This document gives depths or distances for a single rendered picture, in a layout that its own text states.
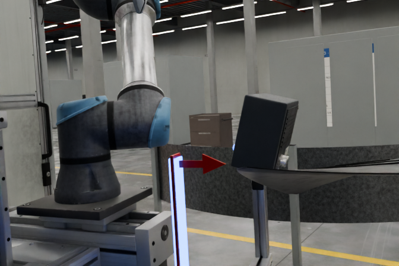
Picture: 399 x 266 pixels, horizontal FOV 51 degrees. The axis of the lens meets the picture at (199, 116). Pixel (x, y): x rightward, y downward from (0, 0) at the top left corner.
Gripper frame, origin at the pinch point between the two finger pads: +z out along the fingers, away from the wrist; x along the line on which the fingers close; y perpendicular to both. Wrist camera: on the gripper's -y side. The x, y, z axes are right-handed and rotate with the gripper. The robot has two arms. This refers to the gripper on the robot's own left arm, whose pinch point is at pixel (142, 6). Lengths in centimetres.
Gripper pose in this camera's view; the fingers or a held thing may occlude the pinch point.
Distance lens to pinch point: 80.9
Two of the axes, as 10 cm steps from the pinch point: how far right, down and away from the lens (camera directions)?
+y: -9.5, 0.4, 3.1
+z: 0.6, 10.0, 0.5
